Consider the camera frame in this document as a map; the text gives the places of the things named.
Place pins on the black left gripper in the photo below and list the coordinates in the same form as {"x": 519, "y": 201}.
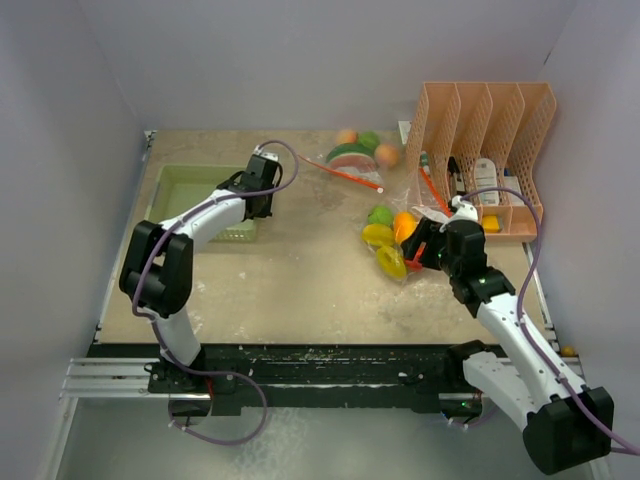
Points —
{"x": 265, "y": 212}

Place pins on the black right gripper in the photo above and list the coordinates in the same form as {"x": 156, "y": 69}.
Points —
{"x": 426, "y": 231}

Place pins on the clear zip bag orange seal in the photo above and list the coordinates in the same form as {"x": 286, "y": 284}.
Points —
{"x": 419, "y": 196}

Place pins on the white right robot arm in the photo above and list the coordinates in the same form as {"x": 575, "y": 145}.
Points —
{"x": 559, "y": 416}

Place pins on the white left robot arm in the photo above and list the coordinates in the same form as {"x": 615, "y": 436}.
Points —
{"x": 157, "y": 274}

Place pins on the yellow fake starfruit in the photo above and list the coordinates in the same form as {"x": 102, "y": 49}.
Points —
{"x": 378, "y": 235}

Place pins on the green fake custard apple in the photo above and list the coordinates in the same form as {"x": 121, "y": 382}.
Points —
{"x": 381, "y": 215}

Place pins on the fake watermelon slice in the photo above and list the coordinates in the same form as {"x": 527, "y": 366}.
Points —
{"x": 351, "y": 155}

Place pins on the fake peach left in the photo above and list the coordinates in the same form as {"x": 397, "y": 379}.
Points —
{"x": 346, "y": 136}

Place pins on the fake peach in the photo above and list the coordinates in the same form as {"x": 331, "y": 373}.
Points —
{"x": 346, "y": 136}
{"x": 387, "y": 155}

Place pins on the fake peach right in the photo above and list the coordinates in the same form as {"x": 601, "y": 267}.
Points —
{"x": 387, "y": 155}

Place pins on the green fake leafy vegetable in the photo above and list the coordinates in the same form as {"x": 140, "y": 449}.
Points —
{"x": 369, "y": 140}

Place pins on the yellow block in organizer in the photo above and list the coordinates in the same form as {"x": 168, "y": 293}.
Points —
{"x": 491, "y": 224}

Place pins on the light green perforated basket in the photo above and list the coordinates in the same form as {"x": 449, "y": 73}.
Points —
{"x": 181, "y": 187}

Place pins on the black item in organizer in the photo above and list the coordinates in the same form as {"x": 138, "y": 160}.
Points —
{"x": 455, "y": 178}

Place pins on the white green tube in organizer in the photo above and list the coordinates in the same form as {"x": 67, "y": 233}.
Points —
{"x": 424, "y": 163}

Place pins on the white bottle in organizer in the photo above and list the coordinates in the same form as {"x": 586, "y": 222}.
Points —
{"x": 485, "y": 176}

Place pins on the white box in organizer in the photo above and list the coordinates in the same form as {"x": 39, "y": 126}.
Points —
{"x": 512, "y": 183}

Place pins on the small white box behind organizer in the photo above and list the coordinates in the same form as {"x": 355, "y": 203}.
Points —
{"x": 404, "y": 128}

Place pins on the orange plastic file organizer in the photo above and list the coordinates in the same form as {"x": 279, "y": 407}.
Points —
{"x": 506, "y": 122}

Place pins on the small yellow ball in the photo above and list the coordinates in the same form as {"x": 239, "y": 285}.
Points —
{"x": 568, "y": 351}

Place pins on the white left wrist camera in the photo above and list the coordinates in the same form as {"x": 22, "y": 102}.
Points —
{"x": 264, "y": 153}

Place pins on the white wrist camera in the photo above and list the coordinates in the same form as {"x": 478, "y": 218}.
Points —
{"x": 264, "y": 153}
{"x": 462, "y": 210}

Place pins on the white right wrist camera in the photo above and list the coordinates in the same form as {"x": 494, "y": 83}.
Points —
{"x": 462, "y": 210}

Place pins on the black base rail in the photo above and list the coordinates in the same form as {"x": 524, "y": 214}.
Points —
{"x": 420, "y": 378}

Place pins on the aluminium frame rail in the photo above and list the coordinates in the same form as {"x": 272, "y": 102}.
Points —
{"x": 107, "y": 378}

